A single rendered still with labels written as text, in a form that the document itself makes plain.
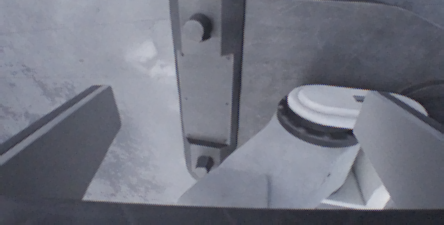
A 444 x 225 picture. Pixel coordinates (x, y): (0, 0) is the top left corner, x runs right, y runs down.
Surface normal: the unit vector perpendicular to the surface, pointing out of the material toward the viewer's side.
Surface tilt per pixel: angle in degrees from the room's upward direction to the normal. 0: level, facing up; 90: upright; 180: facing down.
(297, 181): 90
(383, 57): 0
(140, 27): 0
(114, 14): 0
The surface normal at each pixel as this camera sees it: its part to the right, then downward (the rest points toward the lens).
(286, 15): -0.23, 0.50
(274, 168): 0.01, -0.86
